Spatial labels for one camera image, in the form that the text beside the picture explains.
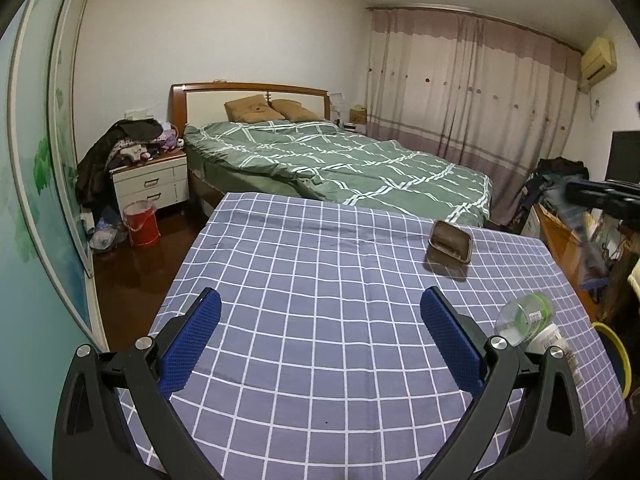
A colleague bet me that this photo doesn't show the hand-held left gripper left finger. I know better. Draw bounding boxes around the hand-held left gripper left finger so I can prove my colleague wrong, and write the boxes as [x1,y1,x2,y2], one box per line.
[52,287,223,480]

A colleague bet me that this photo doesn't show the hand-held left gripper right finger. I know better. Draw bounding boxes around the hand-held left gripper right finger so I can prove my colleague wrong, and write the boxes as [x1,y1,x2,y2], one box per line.
[420,286,587,480]

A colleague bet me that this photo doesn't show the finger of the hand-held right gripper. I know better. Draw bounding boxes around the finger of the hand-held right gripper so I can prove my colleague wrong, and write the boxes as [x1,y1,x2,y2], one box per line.
[564,178,640,212]

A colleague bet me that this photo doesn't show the yellow-rimmed trash bin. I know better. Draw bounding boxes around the yellow-rimmed trash bin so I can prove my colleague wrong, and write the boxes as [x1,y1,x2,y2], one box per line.
[592,322,632,402]

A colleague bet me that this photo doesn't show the black monitor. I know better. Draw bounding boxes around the black monitor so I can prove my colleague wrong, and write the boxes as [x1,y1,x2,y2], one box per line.
[606,130,640,184]

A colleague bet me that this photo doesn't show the dark clothes pile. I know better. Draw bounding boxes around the dark clothes pile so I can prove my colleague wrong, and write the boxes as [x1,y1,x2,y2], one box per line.
[520,157,592,227]

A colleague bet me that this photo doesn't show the wooden cabinet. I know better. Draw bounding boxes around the wooden cabinet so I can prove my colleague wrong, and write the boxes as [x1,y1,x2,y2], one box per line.
[531,202,602,292]

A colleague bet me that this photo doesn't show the clear plastic bottle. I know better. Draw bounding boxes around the clear plastic bottle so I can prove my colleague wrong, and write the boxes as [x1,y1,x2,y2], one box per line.
[494,292,556,347]

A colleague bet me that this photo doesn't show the brown rectangular box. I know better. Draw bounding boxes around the brown rectangular box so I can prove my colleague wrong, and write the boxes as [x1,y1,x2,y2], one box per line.
[425,219,474,277]

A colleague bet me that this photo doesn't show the blue checked tablecloth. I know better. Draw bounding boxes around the blue checked tablecloth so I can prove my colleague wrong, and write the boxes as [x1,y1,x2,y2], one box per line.
[120,192,629,480]

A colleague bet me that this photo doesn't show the red bucket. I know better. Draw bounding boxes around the red bucket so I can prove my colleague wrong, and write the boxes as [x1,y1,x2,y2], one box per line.
[122,199,161,247]

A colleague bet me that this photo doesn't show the beige air conditioner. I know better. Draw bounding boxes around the beige air conditioner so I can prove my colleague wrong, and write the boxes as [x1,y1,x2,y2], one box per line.
[578,37,617,87]

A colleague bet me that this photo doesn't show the plastic bag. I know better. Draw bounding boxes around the plastic bag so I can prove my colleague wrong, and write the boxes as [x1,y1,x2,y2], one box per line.
[89,214,127,252]

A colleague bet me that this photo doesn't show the pale pink curtain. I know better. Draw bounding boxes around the pale pink curtain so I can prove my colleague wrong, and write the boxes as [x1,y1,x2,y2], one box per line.
[362,6,584,227]

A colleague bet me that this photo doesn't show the white nightstand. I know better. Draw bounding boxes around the white nightstand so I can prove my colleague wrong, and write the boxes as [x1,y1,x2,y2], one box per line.
[110,149,190,217]

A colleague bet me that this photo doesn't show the clothes heap on nightstand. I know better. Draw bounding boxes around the clothes heap on nightstand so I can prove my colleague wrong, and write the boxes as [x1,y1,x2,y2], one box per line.
[75,118,167,207]

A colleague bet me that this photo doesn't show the green checked quilt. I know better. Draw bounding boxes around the green checked quilt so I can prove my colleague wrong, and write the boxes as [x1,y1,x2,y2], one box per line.
[182,120,494,227]

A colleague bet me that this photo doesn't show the pink toys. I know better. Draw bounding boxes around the pink toys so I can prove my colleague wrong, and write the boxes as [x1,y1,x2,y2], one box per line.
[159,127,184,154]

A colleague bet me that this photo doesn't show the painted wardrobe door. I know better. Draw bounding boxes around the painted wardrobe door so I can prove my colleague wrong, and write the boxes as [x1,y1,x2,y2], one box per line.
[0,0,110,357]

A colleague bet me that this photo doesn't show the wooden bed headboard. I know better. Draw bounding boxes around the wooden bed headboard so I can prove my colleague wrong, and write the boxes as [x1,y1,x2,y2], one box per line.
[170,82,334,134]

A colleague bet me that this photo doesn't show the brown pillow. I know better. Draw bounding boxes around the brown pillow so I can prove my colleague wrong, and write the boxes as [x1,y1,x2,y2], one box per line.
[270,99,324,123]
[223,93,287,124]

